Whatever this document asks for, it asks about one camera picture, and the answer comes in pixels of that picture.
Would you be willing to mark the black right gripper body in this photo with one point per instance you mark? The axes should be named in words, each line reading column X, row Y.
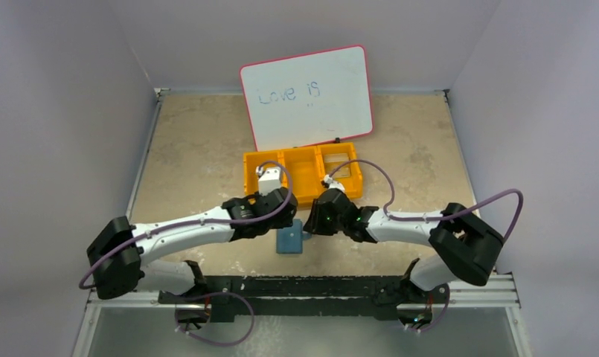
column 319, row 216

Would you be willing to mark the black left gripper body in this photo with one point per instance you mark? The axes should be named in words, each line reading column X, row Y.
column 283, row 202

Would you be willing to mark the blue leather card holder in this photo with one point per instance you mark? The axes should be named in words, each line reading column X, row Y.
column 290, row 240

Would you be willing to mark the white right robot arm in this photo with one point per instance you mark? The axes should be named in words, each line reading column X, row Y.
column 465, row 246

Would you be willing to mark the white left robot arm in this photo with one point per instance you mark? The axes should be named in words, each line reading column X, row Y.
column 119, row 252

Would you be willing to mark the cards in right bin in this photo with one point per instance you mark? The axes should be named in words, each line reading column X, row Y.
column 335, row 165

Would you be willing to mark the yellow right bin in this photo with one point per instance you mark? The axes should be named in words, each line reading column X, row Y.
column 354, row 184

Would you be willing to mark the yellow bin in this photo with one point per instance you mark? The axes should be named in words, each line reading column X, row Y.
column 305, row 171
column 251, row 161
column 354, row 184

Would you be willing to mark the yellow left bin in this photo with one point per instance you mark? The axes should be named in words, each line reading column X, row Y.
column 251, row 161

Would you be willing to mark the yellow middle bin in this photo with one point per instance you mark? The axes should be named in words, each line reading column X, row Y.
column 305, row 171

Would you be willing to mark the pink framed whiteboard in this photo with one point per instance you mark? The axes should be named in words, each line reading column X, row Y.
column 308, row 99

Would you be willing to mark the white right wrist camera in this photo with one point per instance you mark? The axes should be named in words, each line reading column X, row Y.
column 329, row 183

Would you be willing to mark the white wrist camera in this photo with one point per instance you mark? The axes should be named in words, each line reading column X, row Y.
column 329, row 183
column 268, row 179

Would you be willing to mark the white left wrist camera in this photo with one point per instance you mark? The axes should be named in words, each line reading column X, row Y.
column 268, row 179

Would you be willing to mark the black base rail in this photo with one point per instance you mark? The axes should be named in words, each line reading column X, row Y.
column 384, row 298

